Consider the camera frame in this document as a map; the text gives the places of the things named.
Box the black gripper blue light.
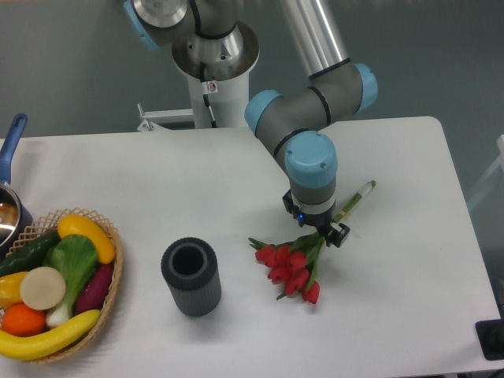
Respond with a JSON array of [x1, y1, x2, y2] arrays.
[[283, 190, 350, 248]]

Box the red tulip bouquet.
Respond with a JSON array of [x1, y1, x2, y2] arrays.
[[249, 180, 376, 305]]

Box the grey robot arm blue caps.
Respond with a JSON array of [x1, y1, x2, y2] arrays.
[[124, 1, 378, 246]]

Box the dark grey ribbed vase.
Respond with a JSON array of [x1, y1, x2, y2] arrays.
[[161, 237, 221, 317]]

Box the black device at table edge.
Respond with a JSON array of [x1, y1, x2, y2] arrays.
[[475, 319, 503, 361]]

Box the purple sweet potato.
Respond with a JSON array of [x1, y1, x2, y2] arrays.
[[75, 264, 113, 314]]

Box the green bok choy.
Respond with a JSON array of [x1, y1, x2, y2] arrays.
[[43, 235, 98, 328]]

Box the woven wicker basket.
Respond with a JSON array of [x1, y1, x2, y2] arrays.
[[7, 208, 124, 363]]

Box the beige round slice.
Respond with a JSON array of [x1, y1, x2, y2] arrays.
[[20, 266, 66, 310]]

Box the dark green cucumber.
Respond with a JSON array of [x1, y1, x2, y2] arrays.
[[1, 230, 61, 276]]

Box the yellow bell pepper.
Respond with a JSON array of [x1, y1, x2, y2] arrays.
[[0, 272, 28, 309]]

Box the orange fruit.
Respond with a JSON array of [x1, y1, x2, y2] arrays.
[[1, 303, 46, 337]]

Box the yellow banana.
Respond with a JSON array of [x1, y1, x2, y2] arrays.
[[1, 309, 101, 361]]

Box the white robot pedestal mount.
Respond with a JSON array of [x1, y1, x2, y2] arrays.
[[137, 73, 249, 132]]

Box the white frame at right edge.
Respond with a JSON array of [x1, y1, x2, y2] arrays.
[[466, 135, 503, 212]]

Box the black cable on pedestal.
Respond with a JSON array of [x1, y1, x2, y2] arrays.
[[198, 61, 218, 128]]

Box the blue handled saucepan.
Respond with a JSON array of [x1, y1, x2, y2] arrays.
[[1, 113, 32, 260]]

